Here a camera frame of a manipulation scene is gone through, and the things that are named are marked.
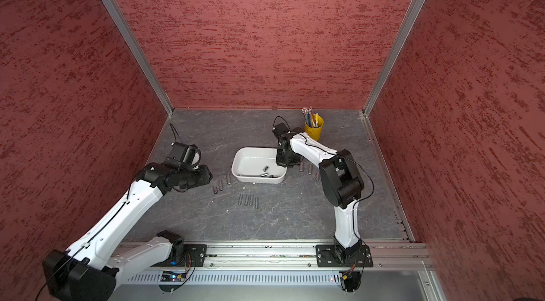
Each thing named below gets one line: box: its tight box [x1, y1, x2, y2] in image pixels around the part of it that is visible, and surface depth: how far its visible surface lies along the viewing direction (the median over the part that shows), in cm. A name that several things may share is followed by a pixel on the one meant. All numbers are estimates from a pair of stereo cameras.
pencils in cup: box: [301, 105, 319, 128], surface depth 103 cm
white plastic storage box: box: [231, 146, 288, 185], surface depth 98 cm
